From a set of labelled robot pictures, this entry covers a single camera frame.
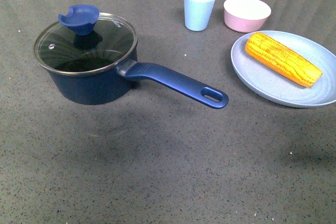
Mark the glass lid with blue knob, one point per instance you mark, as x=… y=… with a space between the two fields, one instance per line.
x=85 y=40

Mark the yellow corn cob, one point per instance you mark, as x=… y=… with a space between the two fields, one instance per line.
x=282 y=60

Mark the dark blue saucepan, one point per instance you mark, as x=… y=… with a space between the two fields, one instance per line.
x=108 y=85

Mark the light blue cup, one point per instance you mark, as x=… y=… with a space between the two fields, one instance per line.
x=197 y=14

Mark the light blue plate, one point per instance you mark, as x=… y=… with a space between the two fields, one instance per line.
x=278 y=89

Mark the pink bowl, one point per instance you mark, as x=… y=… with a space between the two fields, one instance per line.
x=245 y=16

